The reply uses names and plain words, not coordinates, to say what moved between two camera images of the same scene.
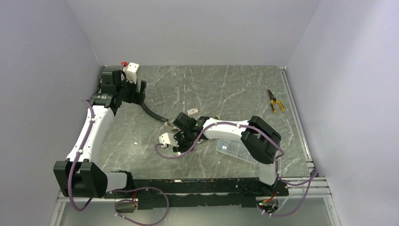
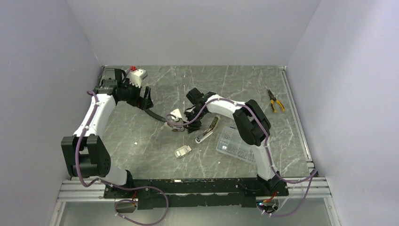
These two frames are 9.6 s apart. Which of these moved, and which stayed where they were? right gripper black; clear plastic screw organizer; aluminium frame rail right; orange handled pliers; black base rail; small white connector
Moved: small white connector; right gripper black
Stayed: aluminium frame rail right; clear plastic screw organizer; black base rail; orange handled pliers
